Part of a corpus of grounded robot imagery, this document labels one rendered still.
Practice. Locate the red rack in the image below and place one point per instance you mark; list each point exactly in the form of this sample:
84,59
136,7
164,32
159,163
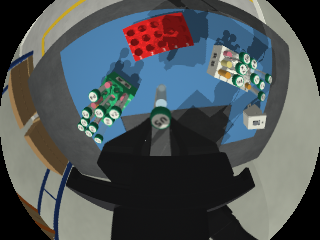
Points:
149,35

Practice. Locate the white test tube rack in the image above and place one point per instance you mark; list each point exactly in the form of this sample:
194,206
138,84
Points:
215,65

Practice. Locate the blue bench mat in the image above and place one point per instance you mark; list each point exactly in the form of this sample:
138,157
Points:
90,58

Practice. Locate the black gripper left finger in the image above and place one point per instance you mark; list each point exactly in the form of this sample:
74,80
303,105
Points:
133,141

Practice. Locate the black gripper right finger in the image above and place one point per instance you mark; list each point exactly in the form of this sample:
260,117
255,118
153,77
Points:
189,142

